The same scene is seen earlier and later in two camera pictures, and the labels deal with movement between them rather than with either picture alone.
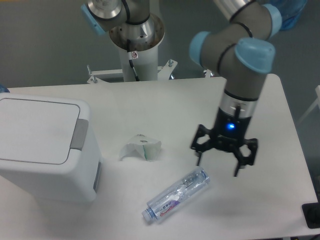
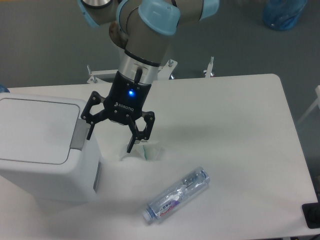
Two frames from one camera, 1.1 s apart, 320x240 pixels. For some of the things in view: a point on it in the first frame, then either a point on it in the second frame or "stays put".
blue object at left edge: x=3 y=89 stays put
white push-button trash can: x=49 y=148 stays put
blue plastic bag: x=290 y=10 stays put
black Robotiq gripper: x=228 y=133 to x=123 y=103
